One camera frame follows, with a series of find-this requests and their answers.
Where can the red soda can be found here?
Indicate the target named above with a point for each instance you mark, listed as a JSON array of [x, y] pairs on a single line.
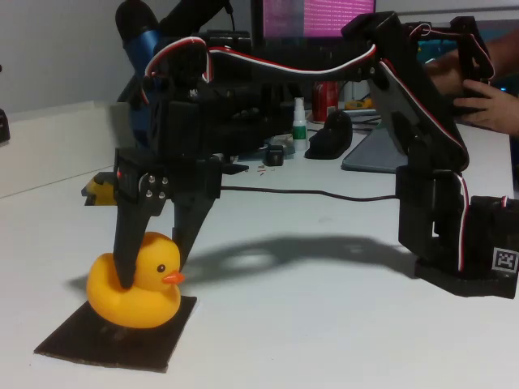
[[325, 101]]

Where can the small grey box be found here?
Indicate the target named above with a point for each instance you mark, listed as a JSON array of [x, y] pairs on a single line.
[[286, 142]]

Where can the monitor with pink screen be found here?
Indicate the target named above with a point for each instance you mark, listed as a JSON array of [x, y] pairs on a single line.
[[336, 16]]

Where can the person's forearm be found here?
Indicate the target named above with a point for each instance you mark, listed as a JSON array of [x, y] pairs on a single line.
[[503, 52]]

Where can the black glasses case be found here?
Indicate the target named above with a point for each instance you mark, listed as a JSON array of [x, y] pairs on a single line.
[[3, 127]]

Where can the grey desk mat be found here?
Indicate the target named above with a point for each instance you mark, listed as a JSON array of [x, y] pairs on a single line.
[[373, 154]]

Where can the small black cube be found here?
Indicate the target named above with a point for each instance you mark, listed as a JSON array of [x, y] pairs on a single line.
[[274, 156]]

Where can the small black stand base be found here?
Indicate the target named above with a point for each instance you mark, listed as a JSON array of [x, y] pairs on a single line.
[[237, 168]]

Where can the black audio equipment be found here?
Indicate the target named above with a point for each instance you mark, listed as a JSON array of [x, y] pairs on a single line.
[[251, 129]]

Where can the person's hand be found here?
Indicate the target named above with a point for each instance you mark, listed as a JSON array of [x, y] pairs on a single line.
[[446, 75], [498, 109]]

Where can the white fiducial tag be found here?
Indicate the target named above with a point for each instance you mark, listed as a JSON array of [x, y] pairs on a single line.
[[504, 259]]

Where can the black moulded plastic part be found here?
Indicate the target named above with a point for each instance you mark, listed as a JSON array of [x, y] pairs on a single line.
[[330, 138]]

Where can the small copper pins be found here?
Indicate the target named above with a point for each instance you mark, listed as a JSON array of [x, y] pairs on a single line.
[[261, 172]]

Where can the white spray bottle green label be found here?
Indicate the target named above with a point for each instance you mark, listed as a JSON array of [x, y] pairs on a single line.
[[300, 133]]

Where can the blue desktop microphone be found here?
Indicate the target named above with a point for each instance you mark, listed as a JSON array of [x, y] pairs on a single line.
[[138, 24]]

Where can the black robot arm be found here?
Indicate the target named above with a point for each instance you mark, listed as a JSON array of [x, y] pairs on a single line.
[[421, 210]]

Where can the yellow rubber duck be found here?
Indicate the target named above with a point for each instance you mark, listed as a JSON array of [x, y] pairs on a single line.
[[134, 304]]

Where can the black cardboard square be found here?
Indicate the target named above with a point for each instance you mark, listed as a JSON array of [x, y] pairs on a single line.
[[162, 344]]

